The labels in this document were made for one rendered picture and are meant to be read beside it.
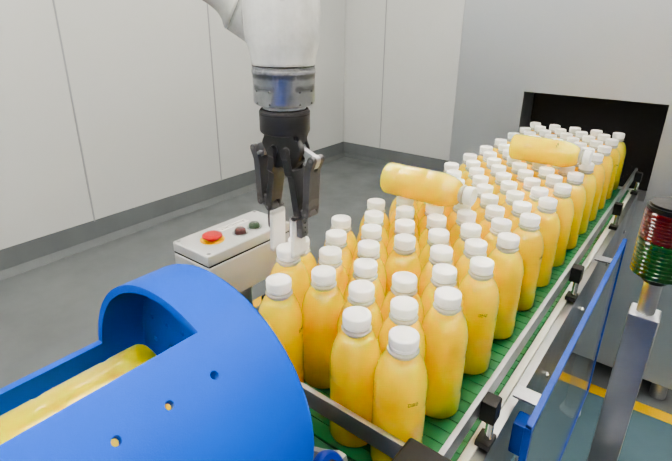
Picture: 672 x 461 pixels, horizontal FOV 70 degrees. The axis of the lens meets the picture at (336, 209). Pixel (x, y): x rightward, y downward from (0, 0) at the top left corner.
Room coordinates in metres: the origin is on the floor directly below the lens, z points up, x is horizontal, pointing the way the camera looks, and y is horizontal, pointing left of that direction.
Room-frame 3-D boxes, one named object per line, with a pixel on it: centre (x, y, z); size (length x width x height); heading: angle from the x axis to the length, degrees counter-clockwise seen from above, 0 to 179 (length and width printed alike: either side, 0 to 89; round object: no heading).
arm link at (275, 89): (0.71, 0.08, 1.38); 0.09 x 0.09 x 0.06
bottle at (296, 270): (0.71, 0.08, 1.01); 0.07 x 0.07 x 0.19
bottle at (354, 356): (0.55, -0.03, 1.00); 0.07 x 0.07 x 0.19
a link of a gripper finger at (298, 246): (0.70, 0.06, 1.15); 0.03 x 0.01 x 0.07; 142
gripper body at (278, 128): (0.71, 0.08, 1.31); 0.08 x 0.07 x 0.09; 52
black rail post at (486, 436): (0.53, -0.22, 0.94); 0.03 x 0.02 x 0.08; 142
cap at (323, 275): (0.66, 0.02, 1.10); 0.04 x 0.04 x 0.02
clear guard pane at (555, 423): (0.82, -0.51, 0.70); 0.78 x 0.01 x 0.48; 142
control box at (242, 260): (0.83, 0.19, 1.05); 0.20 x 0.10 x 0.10; 142
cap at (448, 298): (0.60, -0.16, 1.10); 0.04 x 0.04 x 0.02
